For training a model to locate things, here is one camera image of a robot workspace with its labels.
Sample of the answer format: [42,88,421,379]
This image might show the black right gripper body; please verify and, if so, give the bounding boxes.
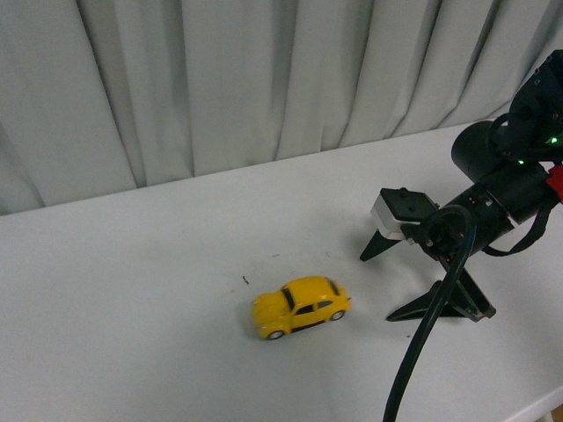
[401,184,514,264]

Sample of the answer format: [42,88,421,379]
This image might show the yellow beetle toy car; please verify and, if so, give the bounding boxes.
[252,276,351,340]

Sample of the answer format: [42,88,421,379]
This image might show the white pleated curtain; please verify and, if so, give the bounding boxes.
[1,1,562,215]

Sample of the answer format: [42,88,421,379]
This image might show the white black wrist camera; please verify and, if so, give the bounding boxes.
[370,187,438,241]

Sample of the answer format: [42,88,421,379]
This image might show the black camera cable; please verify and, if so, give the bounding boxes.
[382,205,479,422]

